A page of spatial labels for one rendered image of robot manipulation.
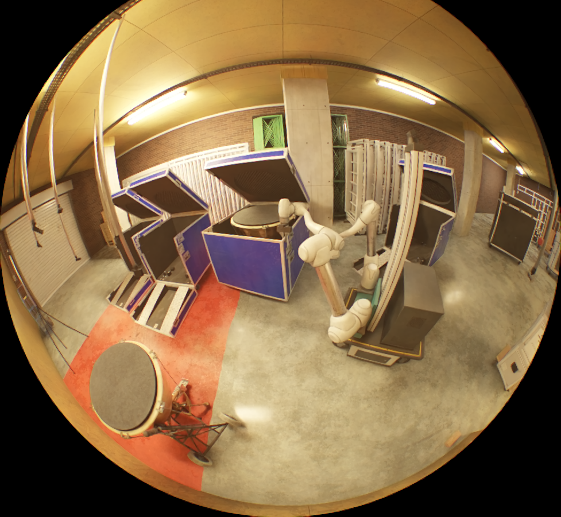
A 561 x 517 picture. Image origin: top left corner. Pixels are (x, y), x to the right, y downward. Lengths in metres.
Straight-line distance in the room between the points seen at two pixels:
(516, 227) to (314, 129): 5.99
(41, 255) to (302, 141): 7.91
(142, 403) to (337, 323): 1.28
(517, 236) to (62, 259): 13.57
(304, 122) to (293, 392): 3.22
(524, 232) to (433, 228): 3.80
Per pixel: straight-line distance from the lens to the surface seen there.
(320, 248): 0.99
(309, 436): 1.67
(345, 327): 1.16
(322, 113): 2.77
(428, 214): 3.73
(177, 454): 2.01
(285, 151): 1.60
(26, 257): 7.32
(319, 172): 2.67
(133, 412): 1.21
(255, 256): 1.73
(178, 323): 2.34
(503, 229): 6.24
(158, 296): 2.85
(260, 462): 1.74
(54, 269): 7.44
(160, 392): 1.13
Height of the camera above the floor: 1.66
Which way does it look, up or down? 26 degrees down
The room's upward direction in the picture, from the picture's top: 5 degrees counter-clockwise
